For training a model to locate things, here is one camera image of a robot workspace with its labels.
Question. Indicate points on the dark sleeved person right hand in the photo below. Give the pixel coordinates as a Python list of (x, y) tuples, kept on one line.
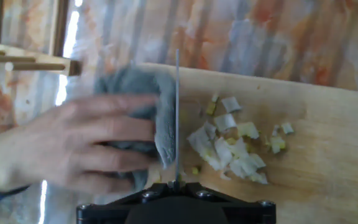
[(57, 146)]

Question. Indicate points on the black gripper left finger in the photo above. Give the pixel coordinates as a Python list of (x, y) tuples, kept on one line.
[(104, 214)]

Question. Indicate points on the orange marble pattern mat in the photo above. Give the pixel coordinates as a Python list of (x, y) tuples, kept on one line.
[(228, 31)]

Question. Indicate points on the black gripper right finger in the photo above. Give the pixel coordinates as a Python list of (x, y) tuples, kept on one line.
[(252, 214)]

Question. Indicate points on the thin white scallion sliver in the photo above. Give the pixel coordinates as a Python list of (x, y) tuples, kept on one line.
[(275, 130)]

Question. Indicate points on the white scallion stalk piece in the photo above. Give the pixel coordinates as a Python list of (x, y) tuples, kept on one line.
[(204, 140)]

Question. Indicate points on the steel cleaver knife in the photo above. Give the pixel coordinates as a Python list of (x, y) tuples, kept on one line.
[(177, 77)]

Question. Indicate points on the wooden cutting board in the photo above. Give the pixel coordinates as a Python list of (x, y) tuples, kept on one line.
[(322, 171)]

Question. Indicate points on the teal towel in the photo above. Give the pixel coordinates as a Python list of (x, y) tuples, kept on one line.
[(129, 81)]

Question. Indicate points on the wooden knife rack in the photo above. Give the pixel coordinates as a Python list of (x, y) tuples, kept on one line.
[(59, 31)]

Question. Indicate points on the yellow chopped scallion bit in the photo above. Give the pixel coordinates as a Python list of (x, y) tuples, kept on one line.
[(210, 108)]

